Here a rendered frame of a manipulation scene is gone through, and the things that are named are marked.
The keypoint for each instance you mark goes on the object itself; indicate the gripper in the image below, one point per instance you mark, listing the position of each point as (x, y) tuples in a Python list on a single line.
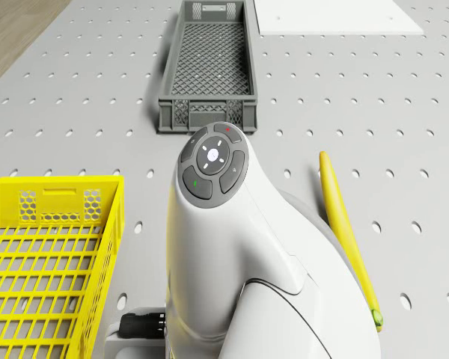
[(142, 338)]

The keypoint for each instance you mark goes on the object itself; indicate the banana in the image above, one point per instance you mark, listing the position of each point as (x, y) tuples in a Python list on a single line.
[(340, 217)]

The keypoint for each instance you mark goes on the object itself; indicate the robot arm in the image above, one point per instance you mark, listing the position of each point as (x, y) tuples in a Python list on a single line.
[(239, 254)]

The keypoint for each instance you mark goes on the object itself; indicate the yellow basket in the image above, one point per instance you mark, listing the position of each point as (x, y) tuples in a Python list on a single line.
[(52, 194)]

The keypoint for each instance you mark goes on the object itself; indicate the dark grey basket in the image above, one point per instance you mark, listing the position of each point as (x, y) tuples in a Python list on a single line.
[(209, 60)]

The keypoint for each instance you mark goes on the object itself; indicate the white board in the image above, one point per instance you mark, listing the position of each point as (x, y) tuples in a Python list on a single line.
[(333, 16)]

